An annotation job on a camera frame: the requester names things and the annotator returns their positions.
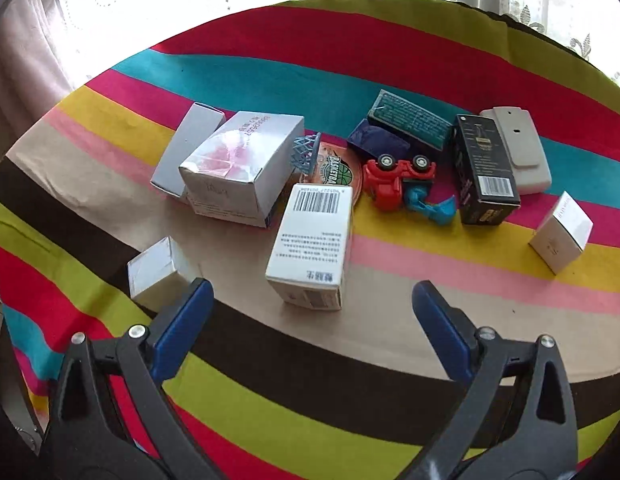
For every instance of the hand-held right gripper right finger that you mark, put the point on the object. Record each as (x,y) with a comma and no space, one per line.
(442,332)

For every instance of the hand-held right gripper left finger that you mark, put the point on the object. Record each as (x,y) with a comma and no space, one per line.
(182,332)

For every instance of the white box with barcode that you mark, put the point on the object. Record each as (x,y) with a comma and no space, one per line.
(310,245)

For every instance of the small white box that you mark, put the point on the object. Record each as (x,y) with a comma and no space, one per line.
(154,270)

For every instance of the teal toy digger part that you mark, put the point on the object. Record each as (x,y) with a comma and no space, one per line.
(432,210)

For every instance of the striped colourful blanket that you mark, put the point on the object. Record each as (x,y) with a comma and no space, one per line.
(310,350)

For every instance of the white cube box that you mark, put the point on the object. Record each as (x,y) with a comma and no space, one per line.
(560,232)

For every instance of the red toy truck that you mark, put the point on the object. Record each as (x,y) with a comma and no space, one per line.
(390,185)

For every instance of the large white box pink print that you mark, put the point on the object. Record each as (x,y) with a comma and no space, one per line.
(234,180)

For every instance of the black box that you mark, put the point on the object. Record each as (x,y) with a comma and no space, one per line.
(482,170)

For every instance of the tall grey-white box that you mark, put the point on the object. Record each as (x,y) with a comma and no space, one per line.
(184,150)

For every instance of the beige plastic device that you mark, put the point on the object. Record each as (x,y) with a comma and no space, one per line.
(525,155)

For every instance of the teal green box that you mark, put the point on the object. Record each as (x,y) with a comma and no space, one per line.
(410,120)

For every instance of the brown curtain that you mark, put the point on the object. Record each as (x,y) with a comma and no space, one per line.
(19,45)

